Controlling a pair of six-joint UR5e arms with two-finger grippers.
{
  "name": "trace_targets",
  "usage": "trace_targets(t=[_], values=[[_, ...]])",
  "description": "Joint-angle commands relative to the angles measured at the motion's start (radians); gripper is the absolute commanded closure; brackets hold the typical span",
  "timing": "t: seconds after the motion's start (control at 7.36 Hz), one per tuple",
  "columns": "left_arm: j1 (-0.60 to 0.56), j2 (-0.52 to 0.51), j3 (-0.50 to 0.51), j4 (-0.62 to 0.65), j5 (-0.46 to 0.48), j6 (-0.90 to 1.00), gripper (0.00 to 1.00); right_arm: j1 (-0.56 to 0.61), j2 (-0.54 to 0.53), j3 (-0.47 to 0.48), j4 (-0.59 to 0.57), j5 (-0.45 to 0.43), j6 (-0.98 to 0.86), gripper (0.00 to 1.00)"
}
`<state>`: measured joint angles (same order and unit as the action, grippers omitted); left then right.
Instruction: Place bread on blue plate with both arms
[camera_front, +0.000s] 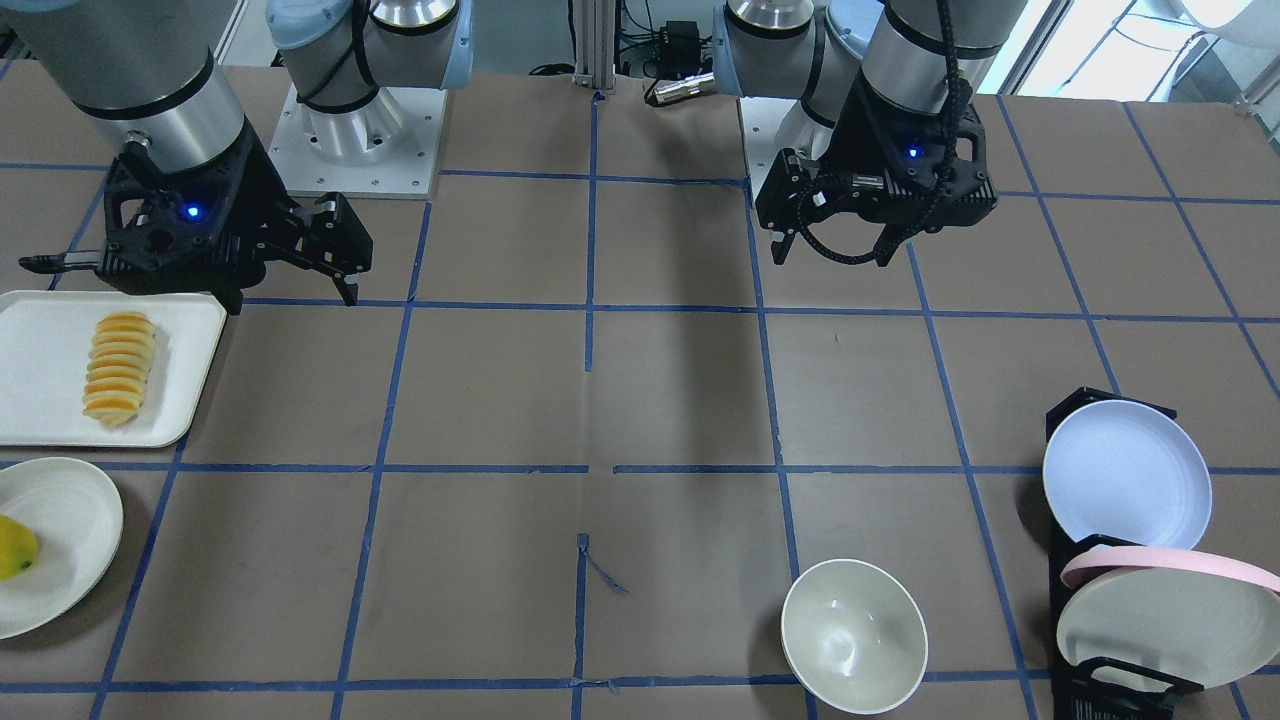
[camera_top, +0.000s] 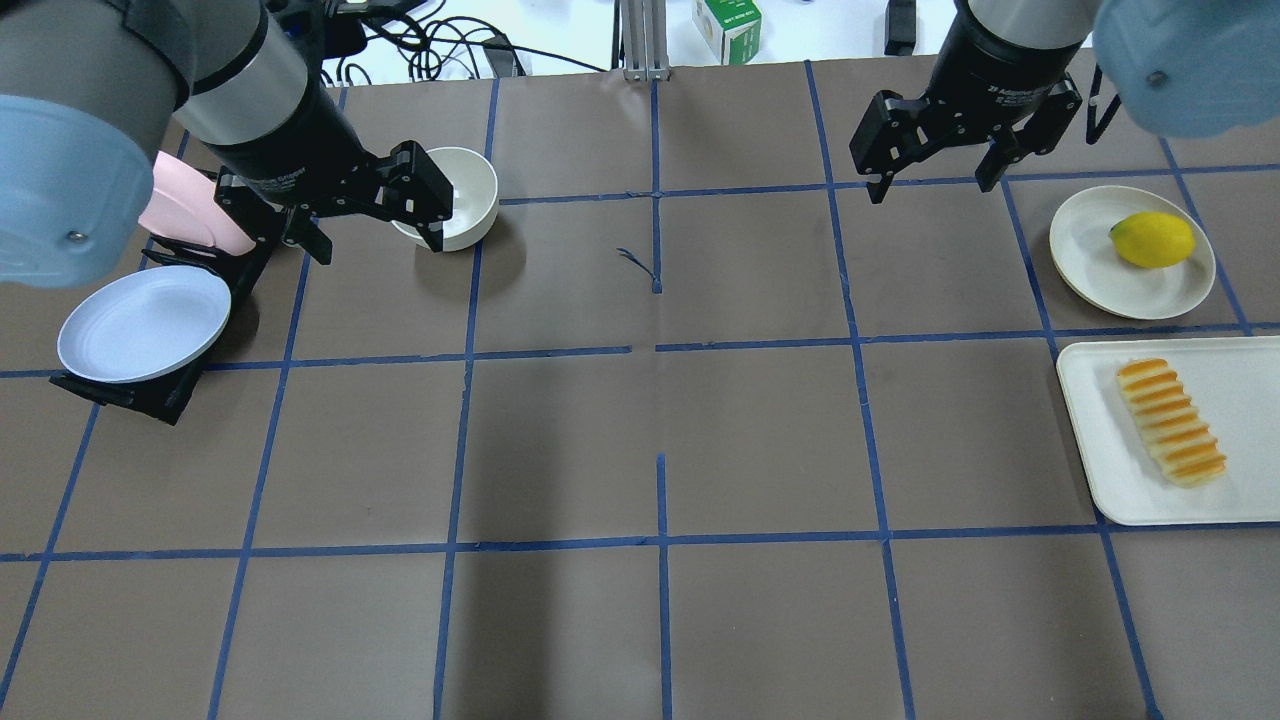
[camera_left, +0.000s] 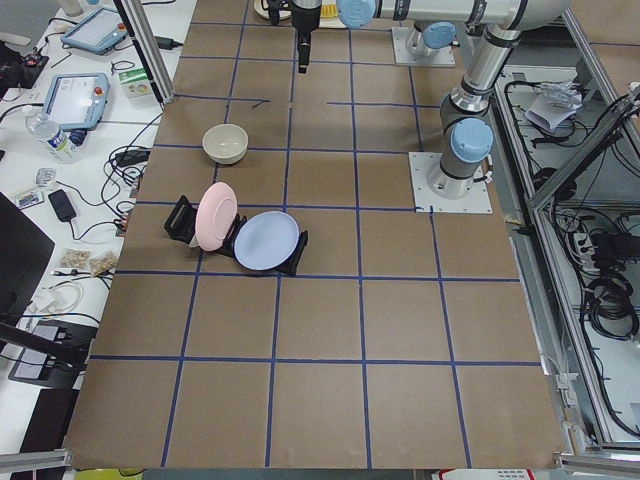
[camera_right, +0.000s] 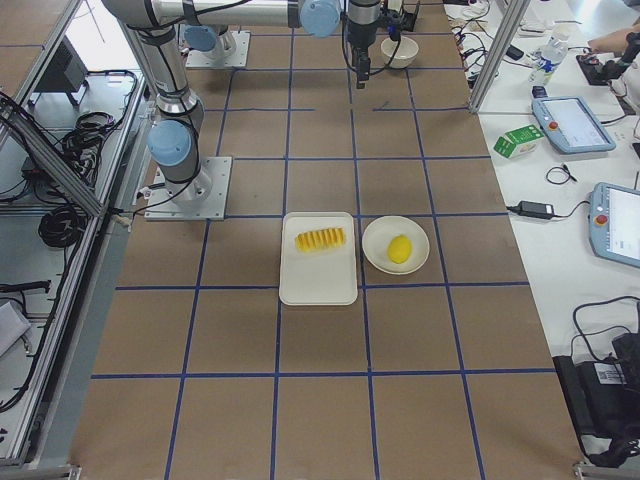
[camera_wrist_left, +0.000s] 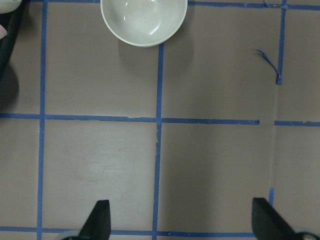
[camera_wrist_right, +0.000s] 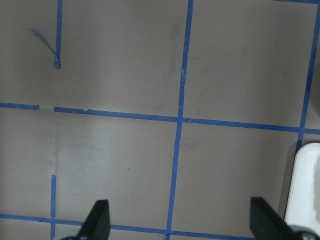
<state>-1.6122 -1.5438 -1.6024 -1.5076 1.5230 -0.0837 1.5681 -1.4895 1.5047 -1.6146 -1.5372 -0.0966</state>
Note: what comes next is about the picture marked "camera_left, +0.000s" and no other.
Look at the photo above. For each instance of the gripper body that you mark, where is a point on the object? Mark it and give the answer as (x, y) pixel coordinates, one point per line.
(305, 19)

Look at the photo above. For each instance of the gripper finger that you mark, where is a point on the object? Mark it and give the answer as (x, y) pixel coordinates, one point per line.
(301, 49)
(307, 49)

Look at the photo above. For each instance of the blue plate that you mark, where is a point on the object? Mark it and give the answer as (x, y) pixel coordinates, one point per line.
(266, 240)

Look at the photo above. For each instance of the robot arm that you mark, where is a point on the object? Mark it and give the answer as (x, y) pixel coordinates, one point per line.
(468, 139)
(425, 37)

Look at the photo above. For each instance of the pink plate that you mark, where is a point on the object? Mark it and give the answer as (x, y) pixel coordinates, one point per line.
(215, 215)

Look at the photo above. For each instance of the white plate in rack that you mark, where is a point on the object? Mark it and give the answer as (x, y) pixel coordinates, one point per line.
(194, 243)

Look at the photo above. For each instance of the cream bowl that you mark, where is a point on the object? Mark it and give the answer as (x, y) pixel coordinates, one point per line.
(225, 144)

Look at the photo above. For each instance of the green white carton box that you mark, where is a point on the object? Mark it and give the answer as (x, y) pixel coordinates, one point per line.
(135, 83)

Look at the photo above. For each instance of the far teach pendant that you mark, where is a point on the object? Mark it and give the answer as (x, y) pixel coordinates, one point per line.
(98, 33)

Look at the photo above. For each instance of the teach pendant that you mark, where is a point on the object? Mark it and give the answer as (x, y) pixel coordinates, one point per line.
(98, 33)
(77, 101)

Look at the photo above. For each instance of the black dish rack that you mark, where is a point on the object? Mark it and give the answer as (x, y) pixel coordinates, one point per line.
(180, 226)

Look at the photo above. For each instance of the near teach pendant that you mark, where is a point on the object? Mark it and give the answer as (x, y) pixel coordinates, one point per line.
(77, 101)

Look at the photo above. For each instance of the crumpled paper sheets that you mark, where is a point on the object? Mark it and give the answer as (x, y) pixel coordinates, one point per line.
(555, 103)

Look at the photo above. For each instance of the plastic water bottle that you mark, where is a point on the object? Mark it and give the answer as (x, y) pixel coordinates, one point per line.
(50, 134)

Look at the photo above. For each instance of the black power adapter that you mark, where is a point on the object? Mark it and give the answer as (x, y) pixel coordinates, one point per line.
(62, 205)

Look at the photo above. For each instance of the black monitor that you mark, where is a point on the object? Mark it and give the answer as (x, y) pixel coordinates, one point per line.
(25, 254)

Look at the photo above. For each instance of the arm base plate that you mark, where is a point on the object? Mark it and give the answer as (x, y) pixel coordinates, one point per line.
(410, 50)
(435, 192)

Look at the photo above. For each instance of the aluminium frame post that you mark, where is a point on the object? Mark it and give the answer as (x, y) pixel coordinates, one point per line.
(137, 24)

